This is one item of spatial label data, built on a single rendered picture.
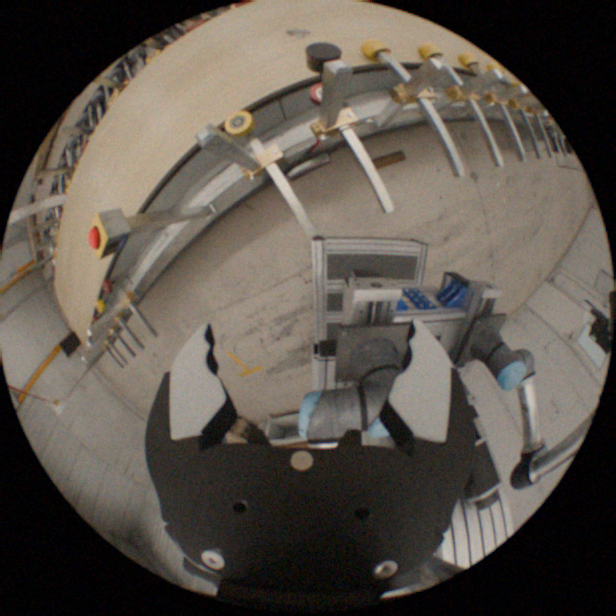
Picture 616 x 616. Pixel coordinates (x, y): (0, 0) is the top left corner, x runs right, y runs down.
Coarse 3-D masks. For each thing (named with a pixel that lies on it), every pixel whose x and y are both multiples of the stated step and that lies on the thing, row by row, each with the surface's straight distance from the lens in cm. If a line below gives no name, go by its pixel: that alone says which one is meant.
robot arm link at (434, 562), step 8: (432, 560) 39; (440, 560) 39; (424, 568) 36; (432, 568) 36; (440, 568) 35; (448, 568) 34; (456, 568) 34; (464, 568) 34; (424, 576) 35; (432, 576) 33; (440, 576) 32; (448, 576) 32; (416, 584) 34; (424, 584) 33; (432, 584) 32; (408, 592) 36
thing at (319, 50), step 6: (312, 48) 42; (318, 48) 42; (324, 48) 42; (330, 48) 43; (336, 48) 43; (312, 54) 41; (318, 54) 41; (324, 54) 41; (330, 54) 41; (336, 54) 41
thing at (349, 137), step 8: (344, 136) 62; (352, 136) 62; (352, 144) 61; (360, 144) 62; (352, 152) 63; (360, 152) 61; (360, 160) 60; (368, 160) 61; (368, 168) 60; (368, 176) 60; (376, 176) 60; (376, 184) 60; (376, 192) 60; (384, 192) 60; (384, 200) 60; (384, 208) 60; (392, 208) 61
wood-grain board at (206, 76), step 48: (288, 0) 123; (336, 0) 124; (192, 48) 106; (240, 48) 88; (288, 48) 81; (144, 96) 104; (192, 96) 80; (240, 96) 68; (96, 144) 128; (144, 144) 86; (192, 144) 68; (96, 192) 115; (144, 192) 79; (96, 288) 134
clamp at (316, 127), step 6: (342, 114) 64; (354, 114) 65; (318, 120) 62; (342, 120) 63; (348, 120) 63; (354, 120) 64; (312, 126) 61; (318, 126) 61; (336, 126) 61; (312, 132) 65; (318, 132) 61; (324, 132) 61; (330, 132) 63
